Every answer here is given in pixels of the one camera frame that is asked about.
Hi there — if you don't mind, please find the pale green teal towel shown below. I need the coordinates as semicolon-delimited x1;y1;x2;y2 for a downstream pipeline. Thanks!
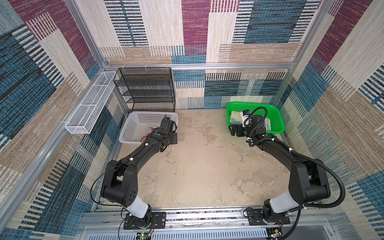
228;111;272;131

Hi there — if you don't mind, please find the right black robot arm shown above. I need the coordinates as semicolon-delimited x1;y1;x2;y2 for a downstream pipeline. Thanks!
229;110;331;224

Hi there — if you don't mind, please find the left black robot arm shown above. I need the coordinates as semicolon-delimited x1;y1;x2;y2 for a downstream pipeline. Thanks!
101;117;177;228

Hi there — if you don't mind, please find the green plastic basket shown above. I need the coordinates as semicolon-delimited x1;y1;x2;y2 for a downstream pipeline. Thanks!
226;102;285;134

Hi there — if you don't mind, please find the white plastic laundry basket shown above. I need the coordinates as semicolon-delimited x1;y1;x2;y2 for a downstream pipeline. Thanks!
119;111;179;147

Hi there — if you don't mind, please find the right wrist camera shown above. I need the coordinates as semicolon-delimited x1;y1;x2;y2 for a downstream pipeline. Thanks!
241;110;251;128

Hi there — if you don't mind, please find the black wire shelf rack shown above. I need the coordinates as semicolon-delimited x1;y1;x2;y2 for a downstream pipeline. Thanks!
115;68;176;113

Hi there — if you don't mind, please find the black corrugated cable conduit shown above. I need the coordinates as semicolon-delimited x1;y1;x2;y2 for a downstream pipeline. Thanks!
244;106;346;240

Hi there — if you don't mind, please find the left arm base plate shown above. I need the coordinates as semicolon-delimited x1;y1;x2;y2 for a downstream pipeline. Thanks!
123;212;167;230

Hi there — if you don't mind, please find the white wire mesh tray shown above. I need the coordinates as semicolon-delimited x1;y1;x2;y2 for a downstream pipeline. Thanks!
65;72;117;135

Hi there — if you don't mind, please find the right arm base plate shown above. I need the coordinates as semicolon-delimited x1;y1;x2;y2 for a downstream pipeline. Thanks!
243;208;291;226

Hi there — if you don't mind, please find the aluminium front rail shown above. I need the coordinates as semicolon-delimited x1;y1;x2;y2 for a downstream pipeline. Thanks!
75;207;341;240

